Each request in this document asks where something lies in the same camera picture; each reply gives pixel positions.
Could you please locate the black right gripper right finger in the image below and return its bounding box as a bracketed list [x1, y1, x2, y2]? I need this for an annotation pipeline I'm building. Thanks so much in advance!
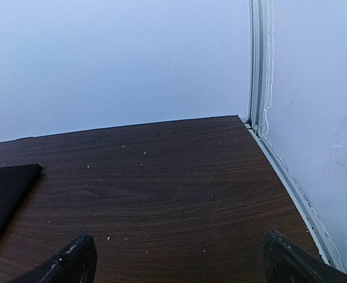
[262, 230, 347, 283]

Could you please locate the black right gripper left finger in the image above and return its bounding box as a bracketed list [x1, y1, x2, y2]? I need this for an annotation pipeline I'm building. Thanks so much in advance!
[11, 234, 97, 282]

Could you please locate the black poker play mat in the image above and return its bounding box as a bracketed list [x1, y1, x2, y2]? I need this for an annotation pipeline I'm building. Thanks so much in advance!
[0, 164, 42, 237]

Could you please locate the aluminium frame post right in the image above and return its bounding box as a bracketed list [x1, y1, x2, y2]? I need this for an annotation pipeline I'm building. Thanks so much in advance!
[247, 1, 275, 135]

